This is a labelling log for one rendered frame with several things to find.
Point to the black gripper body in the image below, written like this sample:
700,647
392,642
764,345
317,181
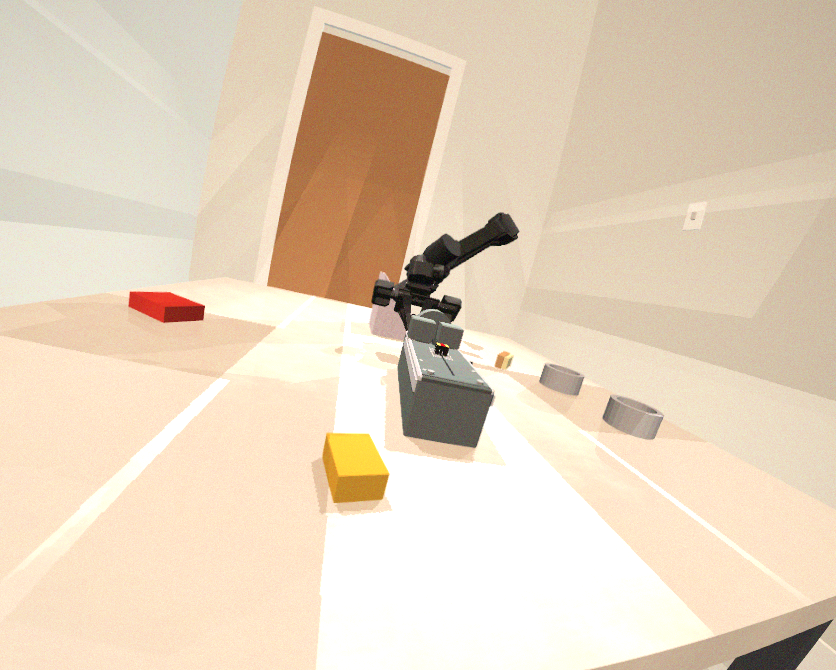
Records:
383,291

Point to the grey short cylinder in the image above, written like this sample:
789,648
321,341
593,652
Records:
561,379
632,417

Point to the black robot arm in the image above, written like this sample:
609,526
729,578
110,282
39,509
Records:
446,254

